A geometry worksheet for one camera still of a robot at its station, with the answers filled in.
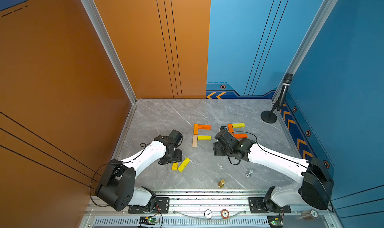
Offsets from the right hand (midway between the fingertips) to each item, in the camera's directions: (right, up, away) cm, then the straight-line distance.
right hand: (217, 148), depth 83 cm
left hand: (-24, -6, +4) cm, 25 cm away
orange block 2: (+12, +9, +19) cm, 24 cm away
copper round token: (+2, -29, -12) cm, 31 cm away
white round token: (-6, -29, -12) cm, 32 cm away
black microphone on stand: (+42, +16, +26) cm, 52 cm away
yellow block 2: (-24, -11, +2) cm, 27 cm away
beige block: (-13, +1, +13) cm, 18 cm away
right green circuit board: (+26, -33, -12) cm, 44 cm away
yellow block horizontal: (-7, +4, +14) cm, 16 cm away
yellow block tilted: (-19, -10, +3) cm, 22 cm away
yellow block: (+17, +11, +20) cm, 29 cm away
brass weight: (+1, -17, -6) cm, 18 cm away
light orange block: (-12, +8, +19) cm, 24 cm away
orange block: (-6, +10, +20) cm, 23 cm away
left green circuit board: (-34, -32, -12) cm, 48 cm away
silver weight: (+17, -13, -2) cm, 21 cm away
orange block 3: (+17, +4, +14) cm, 22 cm away
